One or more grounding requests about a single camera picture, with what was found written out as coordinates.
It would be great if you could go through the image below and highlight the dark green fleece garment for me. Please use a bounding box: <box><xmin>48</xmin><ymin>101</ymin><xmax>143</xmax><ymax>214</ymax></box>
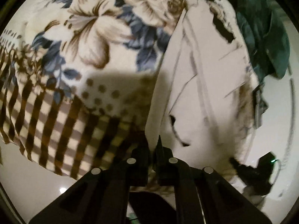
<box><xmin>228</xmin><ymin>0</ymin><xmax>290</xmax><ymax>81</ymax></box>

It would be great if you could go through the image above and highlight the white bed frame edge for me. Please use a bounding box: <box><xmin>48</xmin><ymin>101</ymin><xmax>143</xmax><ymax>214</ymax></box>
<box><xmin>246</xmin><ymin>21</ymin><xmax>298</xmax><ymax>223</ymax></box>

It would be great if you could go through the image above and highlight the white garment with black trim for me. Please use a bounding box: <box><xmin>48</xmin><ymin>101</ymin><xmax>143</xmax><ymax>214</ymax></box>
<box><xmin>145</xmin><ymin>0</ymin><xmax>258</xmax><ymax>179</ymax></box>

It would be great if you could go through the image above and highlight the floral fleece bed blanket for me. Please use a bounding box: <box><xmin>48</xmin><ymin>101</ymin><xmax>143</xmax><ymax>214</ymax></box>
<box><xmin>0</xmin><ymin>0</ymin><xmax>267</xmax><ymax>185</ymax></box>

